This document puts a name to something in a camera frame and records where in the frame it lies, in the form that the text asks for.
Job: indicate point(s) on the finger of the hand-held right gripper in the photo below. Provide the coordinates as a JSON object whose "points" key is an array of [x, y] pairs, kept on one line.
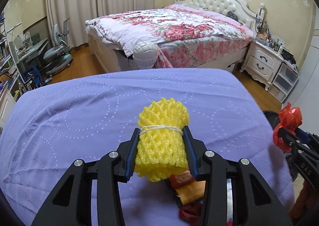
{"points": [[289, 138], [303, 136]]}

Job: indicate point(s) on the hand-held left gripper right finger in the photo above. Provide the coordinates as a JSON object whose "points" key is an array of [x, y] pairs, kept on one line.
{"points": [[191, 158]]}

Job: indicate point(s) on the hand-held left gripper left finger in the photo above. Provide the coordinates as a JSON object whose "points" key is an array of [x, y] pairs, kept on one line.
{"points": [[132, 156]]}

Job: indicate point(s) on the red plastic bag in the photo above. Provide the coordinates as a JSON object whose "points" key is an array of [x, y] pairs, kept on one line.
{"points": [[290, 116]]}

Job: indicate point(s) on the red bottle with black cap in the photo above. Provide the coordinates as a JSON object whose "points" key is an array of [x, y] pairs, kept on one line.
{"points": [[182, 179]]}

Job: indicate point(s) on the black trash bag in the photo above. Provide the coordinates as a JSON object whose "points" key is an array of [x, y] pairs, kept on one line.
{"points": [[271, 118]]}

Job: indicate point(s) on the yellow foam fruit net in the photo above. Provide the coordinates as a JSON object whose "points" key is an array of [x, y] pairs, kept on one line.
{"points": [[162, 146]]}

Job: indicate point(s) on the orange bottle with black cap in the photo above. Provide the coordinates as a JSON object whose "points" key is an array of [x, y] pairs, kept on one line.
{"points": [[193, 191]]}

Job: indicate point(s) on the red crumpled wrapper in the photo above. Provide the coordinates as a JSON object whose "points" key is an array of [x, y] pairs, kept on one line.
{"points": [[190, 216]]}

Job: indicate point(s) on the plastic drawer unit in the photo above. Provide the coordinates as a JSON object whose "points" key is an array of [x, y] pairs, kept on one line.
{"points": [[284, 79]]}

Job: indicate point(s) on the purple quilted bed cover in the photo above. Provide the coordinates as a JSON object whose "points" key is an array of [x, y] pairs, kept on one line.
{"points": [[74, 116]]}

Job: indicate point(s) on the white nightstand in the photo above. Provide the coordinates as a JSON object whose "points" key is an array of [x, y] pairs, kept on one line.
{"points": [[261, 64]]}

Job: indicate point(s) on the cluster of small bottles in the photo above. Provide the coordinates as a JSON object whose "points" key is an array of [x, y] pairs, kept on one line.
{"points": [[270, 40]]}

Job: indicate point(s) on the pink floral bed sheet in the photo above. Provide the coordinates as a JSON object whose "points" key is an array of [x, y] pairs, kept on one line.
{"points": [[204, 54]]}

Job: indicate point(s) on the blue crate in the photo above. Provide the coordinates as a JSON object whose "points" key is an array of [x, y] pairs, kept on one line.
{"points": [[32, 76]]}

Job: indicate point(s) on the grey desk chair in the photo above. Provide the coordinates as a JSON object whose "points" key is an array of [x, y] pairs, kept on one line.
{"points": [[56, 52]]}

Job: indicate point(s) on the white cabinet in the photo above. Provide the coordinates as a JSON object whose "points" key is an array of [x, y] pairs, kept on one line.
{"points": [[6, 109]]}

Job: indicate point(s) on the dark cloth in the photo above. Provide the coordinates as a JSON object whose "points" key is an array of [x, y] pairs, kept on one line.
{"points": [[231, 15]]}

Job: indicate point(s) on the floral pink quilt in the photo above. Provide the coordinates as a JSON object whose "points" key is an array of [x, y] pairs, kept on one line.
{"points": [[162, 21]]}

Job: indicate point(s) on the grey study desk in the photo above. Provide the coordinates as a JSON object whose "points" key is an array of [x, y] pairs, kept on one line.
{"points": [[32, 50]]}

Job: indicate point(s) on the desk monitor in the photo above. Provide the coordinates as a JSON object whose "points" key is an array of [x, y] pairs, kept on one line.
{"points": [[32, 38]]}

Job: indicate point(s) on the bookshelf with books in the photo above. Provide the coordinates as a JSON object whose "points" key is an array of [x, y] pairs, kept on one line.
{"points": [[6, 66]]}

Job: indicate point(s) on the beige curtain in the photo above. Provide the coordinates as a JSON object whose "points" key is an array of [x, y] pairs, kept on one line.
{"points": [[99, 4]]}

